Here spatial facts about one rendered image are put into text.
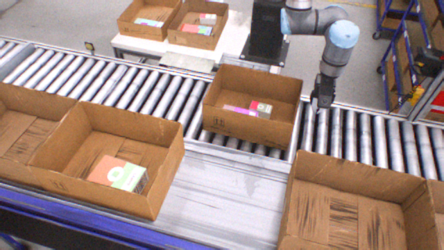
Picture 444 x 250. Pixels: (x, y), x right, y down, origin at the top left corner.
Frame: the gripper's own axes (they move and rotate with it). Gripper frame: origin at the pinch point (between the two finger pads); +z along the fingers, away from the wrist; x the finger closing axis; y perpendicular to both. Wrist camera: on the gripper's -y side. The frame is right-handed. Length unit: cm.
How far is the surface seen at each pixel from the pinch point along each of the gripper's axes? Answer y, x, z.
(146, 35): 54, 99, 16
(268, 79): 22.3, 22.1, 6.5
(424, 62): 30, -40, -11
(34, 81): 4, 140, 20
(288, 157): -10.3, 6.4, 19.5
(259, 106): 11.3, 23.4, 14.3
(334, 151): -1.6, -12.5, 19.8
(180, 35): 54, 77, 12
